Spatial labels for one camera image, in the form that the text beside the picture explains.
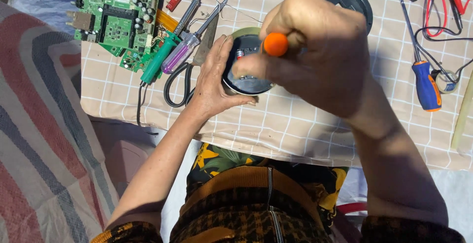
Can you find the person's right hand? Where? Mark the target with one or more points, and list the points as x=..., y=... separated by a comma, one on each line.
x=325, y=50

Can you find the person's left hand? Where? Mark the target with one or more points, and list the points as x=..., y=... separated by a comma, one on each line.
x=208, y=87

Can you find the person's right fingers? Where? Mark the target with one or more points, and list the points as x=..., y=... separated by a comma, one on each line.
x=255, y=67

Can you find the round black device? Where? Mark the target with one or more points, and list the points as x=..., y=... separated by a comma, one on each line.
x=249, y=86

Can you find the beige checked tablecloth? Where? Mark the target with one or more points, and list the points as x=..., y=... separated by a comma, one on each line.
x=288, y=124

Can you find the black yellow floral garment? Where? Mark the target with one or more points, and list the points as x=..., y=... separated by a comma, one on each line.
x=221, y=158

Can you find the round black cover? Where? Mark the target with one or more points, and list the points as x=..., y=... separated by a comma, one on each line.
x=360, y=4

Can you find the green circuit board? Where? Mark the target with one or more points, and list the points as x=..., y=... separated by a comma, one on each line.
x=118, y=21

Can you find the brown houndstooth jacket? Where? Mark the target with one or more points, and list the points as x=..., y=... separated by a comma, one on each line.
x=240, y=213

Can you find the pink plastic stool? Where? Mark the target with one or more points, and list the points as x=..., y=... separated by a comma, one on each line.
x=122, y=161

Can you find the roll of tape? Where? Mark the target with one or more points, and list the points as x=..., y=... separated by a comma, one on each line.
x=447, y=86

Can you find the black multimeter probe lead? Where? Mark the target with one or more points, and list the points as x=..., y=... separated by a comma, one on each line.
x=459, y=23

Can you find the pale yellow glue stick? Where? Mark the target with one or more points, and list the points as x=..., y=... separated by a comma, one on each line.
x=462, y=121

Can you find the striped blanket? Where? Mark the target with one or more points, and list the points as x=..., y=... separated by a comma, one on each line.
x=40, y=132

